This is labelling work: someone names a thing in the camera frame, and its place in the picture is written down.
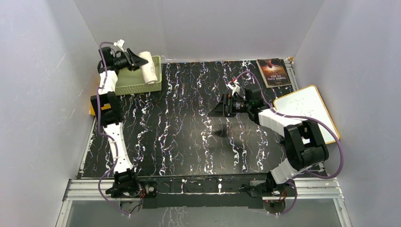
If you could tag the white towel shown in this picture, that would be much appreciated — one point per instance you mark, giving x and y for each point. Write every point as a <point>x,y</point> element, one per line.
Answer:
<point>148,70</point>

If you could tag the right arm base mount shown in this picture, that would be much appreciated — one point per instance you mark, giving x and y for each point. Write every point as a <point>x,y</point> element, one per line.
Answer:
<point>267,188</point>

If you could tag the light green plastic basket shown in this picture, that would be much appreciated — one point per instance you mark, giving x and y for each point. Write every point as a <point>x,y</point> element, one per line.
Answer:
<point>132,82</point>

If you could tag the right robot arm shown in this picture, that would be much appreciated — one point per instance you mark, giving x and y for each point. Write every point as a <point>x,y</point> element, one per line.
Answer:
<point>302,140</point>

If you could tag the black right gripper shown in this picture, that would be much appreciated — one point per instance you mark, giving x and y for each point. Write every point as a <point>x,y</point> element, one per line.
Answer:
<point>224,108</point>

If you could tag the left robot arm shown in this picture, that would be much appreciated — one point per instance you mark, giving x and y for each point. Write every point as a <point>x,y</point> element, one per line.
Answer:
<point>106,104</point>

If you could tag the aluminium rail frame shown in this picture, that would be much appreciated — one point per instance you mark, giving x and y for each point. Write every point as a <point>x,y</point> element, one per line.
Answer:
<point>220,187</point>

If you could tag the dark book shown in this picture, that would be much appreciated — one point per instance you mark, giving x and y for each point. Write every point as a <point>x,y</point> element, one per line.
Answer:
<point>274,72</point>

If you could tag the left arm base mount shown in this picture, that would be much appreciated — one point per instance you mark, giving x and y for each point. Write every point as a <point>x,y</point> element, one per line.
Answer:
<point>127,184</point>

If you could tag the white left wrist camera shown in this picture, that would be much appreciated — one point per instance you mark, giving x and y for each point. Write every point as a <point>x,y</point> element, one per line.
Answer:
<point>119,44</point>

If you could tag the wood framed whiteboard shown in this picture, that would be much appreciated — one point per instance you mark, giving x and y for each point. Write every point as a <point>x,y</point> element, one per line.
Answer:
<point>306,102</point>

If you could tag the orange patterned towel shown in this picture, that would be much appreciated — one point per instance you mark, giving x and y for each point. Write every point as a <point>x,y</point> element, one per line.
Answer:
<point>92,111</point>

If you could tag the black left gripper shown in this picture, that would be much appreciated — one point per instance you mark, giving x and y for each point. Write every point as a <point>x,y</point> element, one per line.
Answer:
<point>134,59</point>

